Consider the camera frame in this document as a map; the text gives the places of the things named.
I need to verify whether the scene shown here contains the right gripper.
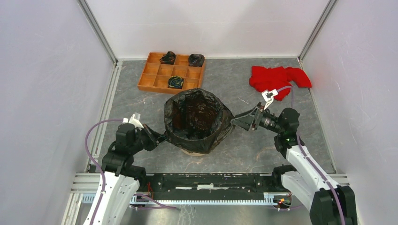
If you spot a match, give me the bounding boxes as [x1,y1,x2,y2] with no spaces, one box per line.
[230,102,283,135]

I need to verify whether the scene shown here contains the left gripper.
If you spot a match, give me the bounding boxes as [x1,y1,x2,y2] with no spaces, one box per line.
[130,123,168,154]

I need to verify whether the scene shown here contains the orange plastic trash bin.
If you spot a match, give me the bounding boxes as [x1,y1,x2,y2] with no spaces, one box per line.
[181,149,205,157]

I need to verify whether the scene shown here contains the black plastic trash bag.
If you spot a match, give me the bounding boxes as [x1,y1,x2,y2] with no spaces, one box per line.
[163,88,235,154]

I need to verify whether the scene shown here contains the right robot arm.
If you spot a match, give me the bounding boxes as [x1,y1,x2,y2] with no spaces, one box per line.
[231,104,358,225]

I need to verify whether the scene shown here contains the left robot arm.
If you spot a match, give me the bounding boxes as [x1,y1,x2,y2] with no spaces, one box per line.
[84,122,167,225]

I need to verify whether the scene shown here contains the red cloth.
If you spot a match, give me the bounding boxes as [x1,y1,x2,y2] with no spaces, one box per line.
[249,66,312,101]

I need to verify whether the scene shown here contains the rolled black bag with stripes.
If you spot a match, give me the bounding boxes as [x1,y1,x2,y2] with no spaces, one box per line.
[168,76,184,89]

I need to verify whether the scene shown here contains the orange compartment tray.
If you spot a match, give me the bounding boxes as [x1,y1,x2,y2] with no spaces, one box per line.
[138,52,206,94]

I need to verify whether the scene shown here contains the rolled black bag top-right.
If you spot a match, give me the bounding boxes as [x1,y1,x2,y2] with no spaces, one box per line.
[188,54,205,68]

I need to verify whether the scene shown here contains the rolled black bag top-left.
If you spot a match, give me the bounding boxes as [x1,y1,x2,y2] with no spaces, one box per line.
[159,51,176,65]

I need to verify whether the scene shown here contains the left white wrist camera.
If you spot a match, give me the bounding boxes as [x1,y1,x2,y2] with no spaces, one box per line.
[122,112,144,130]

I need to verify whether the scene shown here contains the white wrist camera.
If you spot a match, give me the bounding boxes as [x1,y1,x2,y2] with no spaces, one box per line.
[122,112,144,130]
[261,89,278,110]

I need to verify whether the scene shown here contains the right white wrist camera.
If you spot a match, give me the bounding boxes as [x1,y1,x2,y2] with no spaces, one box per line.
[261,89,278,110]

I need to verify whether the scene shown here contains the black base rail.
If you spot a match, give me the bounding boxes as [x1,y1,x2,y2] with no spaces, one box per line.
[138,173,290,201]

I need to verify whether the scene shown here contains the right aluminium frame post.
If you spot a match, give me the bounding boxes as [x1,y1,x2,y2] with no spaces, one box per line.
[297,0,338,63]

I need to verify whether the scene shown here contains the aluminium frame post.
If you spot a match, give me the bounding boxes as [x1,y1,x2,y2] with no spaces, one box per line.
[77,0,118,65]
[297,0,338,63]

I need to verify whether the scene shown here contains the left aluminium frame post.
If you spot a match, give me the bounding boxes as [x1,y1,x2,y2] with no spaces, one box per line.
[77,0,118,65]

